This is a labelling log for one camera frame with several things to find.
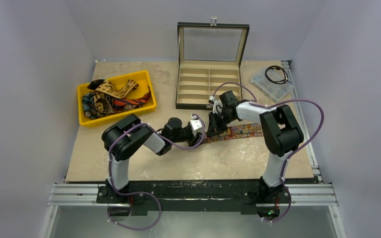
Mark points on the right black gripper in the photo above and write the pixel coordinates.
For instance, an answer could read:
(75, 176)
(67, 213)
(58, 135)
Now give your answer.
(215, 123)

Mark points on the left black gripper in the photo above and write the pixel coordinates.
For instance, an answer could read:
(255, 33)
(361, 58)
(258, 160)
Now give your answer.
(195, 141)

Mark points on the colourful patterned tie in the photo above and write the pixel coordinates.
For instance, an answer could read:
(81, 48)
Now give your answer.
(237, 132)

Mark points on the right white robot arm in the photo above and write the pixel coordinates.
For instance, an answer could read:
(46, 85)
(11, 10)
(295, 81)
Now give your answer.
(281, 131)

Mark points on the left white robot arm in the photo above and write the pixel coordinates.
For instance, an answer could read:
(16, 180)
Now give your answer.
(124, 138)

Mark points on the black compartment display case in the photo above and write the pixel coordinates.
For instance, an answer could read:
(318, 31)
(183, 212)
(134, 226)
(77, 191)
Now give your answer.
(209, 61)

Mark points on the clear plastic box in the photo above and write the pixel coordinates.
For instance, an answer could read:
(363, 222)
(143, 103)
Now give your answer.
(274, 81)

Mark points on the orange black striped tie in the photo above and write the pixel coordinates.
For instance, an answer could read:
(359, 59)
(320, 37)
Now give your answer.
(125, 104)

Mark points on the tan patterned tie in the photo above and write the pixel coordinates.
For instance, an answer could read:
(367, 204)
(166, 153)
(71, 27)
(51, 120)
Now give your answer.
(109, 88)

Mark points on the yellow plastic bin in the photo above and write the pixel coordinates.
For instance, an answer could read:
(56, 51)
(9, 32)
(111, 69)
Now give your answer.
(140, 77)

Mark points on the dark blue patterned tie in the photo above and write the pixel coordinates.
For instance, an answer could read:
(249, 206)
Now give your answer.
(97, 105)

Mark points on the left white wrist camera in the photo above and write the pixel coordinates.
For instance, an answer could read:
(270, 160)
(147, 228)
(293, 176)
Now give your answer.
(196, 124)

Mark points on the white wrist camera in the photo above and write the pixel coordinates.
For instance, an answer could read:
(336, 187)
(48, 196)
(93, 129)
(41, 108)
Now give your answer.
(196, 124)
(215, 104)

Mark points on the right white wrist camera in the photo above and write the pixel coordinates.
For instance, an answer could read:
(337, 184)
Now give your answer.
(215, 104)

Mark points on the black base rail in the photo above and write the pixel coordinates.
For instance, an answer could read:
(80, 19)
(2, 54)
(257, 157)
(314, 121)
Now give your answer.
(246, 196)

